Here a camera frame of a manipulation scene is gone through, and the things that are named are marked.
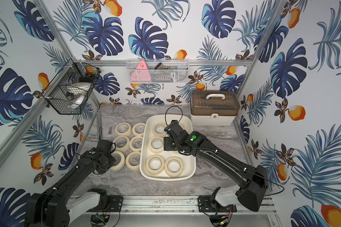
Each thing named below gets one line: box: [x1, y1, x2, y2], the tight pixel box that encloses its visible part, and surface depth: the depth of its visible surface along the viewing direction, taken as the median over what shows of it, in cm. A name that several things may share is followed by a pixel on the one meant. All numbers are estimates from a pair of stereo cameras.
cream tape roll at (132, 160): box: [125, 151, 141, 171], surface depth 91 cm
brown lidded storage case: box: [189, 89, 241, 127], surface depth 99 cm
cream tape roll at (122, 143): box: [112, 135, 130, 152], surface depth 99 cm
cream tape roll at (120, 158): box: [109, 150, 126, 172], surface depth 85 cm
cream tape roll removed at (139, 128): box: [131, 122, 146, 137], surface depth 106 cm
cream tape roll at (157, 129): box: [152, 122, 168, 138], surface depth 105 cm
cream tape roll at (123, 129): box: [115, 122, 133, 137], surface depth 105 cm
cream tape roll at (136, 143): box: [128, 135, 144, 152], surface depth 99 cm
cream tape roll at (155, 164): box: [145, 154, 165, 176], surface depth 88 cm
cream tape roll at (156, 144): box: [147, 136, 165, 154], surface depth 97 cm
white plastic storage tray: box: [139, 114, 197, 182], surface depth 89 cm
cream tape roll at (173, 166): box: [164, 156, 184, 178], surface depth 87 cm
